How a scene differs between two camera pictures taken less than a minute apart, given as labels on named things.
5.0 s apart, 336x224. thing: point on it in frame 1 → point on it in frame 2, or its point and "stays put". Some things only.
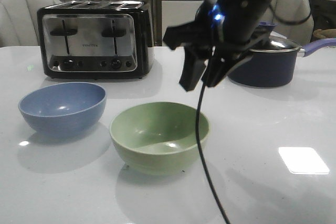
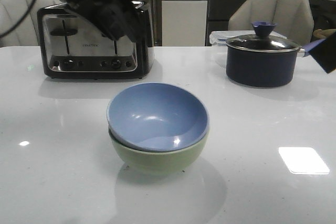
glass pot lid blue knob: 275,43 stays put
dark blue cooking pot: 273,62 stays put
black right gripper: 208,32 → 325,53
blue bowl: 63,109 → 157,117
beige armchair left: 19,25 stays put
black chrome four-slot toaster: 96,40 stays put
